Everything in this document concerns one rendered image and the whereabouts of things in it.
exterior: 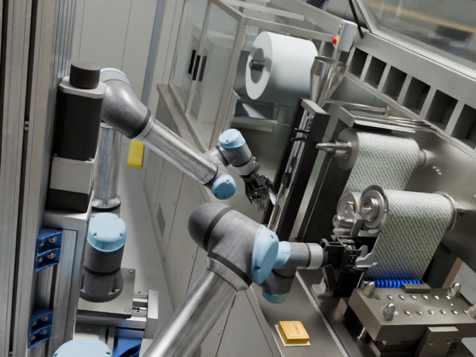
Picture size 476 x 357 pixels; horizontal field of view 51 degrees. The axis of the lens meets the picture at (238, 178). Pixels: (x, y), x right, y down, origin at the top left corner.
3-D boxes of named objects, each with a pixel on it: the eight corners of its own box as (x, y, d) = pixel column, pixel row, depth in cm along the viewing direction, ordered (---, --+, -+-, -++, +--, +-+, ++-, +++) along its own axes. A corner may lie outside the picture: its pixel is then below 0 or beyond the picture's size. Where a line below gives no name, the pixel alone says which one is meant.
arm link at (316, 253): (306, 274, 143) (295, 257, 150) (319, 274, 144) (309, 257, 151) (314, 253, 140) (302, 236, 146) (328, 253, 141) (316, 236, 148)
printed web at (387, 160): (301, 241, 193) (343, 120, 172) (352, 244, 202) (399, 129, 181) (347, 310, 161) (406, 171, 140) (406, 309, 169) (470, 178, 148)
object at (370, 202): (362, 193, 153) (376, 199, 146) (367, 193, 154) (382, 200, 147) (357, 217, 155) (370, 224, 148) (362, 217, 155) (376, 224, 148)
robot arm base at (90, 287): (69, 299, 147) (71, 273, 143) (76, 268, 160) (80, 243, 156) (120, 304, 150) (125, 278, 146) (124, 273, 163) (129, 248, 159)
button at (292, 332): (276, 326, 146) (279, 321, 145) (297, 326, 148) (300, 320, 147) (285, 345, 140) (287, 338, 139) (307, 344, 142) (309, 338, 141)
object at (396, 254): (358, 281, 156) (379, 232, 149) (418, 282, 165) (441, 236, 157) (359, 282, 156) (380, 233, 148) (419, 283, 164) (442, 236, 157)
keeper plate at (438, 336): (413, 354, 148) (427, 326, 144) (439, 353, 152) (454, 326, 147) (418, 360, 146) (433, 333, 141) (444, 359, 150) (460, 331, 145)
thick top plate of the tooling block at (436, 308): (347, 302, 153) (354, 287, 151) (448, 302, 167) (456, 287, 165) (374, 341, 140) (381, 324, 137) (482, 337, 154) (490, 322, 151)
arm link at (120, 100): (115, 84, 122) (247, 183, 148) (110, 71, 131) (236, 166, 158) (86, 120, 124) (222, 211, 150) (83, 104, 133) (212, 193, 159)
